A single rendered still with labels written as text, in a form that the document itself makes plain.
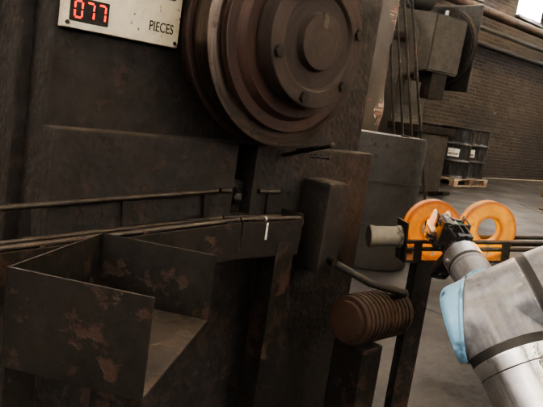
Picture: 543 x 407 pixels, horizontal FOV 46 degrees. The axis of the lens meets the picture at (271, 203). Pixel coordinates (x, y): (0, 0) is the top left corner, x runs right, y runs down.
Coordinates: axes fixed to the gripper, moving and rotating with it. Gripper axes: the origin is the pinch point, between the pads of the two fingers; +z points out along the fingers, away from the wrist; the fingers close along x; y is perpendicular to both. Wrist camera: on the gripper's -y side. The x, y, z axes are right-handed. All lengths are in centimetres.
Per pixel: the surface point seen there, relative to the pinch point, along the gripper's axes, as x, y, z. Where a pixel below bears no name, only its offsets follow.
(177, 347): 66, 10, -71
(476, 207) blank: -10.8, 5.8, 0.4
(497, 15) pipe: -489, -78, 1038
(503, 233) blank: -19.8, -0.2, -1.7
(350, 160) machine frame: 21.7, 8.0, 15.9
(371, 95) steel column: -92, -78, 384
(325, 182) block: 31.9, 8.3, -2.0
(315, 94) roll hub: 42, 34, -14
